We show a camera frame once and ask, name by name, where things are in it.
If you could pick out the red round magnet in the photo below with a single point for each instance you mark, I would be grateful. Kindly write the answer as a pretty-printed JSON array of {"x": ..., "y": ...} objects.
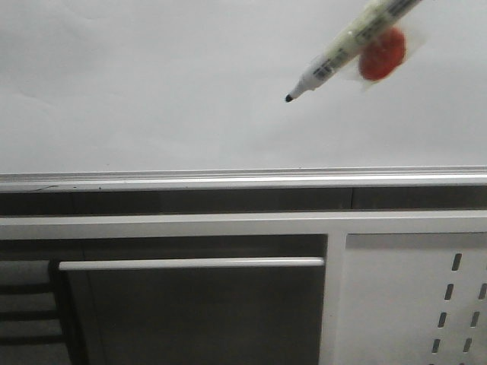
[{"x": 385, "y": 55}]

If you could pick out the white dry-erase marker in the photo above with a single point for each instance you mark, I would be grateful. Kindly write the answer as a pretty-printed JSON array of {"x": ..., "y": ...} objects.
[{"x": 374, "y": 19}]

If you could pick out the dark grey panel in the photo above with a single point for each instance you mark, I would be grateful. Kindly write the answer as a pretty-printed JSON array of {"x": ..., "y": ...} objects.
[{"x": 201, "y": 316}]

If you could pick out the white perforated metal panel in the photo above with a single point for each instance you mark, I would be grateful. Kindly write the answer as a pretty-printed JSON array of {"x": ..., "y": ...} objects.
[{"x": 413, "y": 299}]

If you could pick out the white horizontal rail bar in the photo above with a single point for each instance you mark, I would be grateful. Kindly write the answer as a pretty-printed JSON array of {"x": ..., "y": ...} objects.
[{"x": 140, "y": 264}]

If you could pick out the white metal rack frame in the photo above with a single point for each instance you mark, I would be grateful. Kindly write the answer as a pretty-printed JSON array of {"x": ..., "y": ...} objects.
[{"x": 335, "y": 227}]

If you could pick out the white whiteboard with aluminium frame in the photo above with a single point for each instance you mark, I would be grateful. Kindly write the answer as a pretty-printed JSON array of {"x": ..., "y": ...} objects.
[{"x": 112, "y": 95}]

